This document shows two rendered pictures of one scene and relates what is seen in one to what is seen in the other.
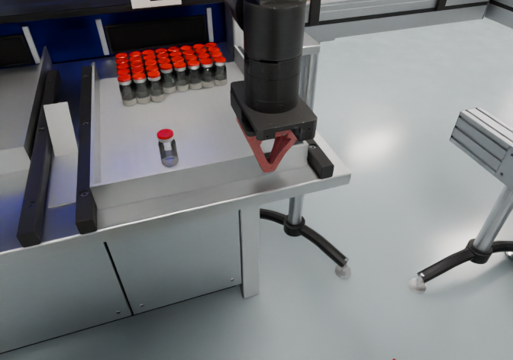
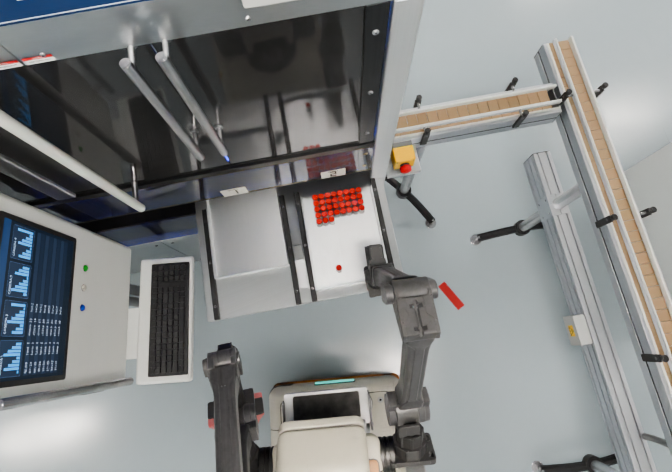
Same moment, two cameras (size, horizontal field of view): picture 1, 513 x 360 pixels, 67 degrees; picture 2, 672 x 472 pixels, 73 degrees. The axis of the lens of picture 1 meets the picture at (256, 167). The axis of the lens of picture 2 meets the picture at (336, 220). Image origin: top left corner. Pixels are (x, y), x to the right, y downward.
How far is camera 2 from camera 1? 1.29 m
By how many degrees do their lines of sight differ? 36
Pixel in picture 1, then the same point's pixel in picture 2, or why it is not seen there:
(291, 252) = (399, 204)
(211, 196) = (353, 289)
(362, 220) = (457, 182)
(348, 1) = (448, 133)
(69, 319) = not seen: hidden behind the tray
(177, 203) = (342, 291)
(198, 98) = (350, 223)
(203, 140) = (351, 257)
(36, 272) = not seen: hidden behind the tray
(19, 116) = (274, 229)
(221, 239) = not seen: hidden behind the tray
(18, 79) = (263, 194)
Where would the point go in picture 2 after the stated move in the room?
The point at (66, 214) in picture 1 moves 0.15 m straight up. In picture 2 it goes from (306, 292) to (302, 287)
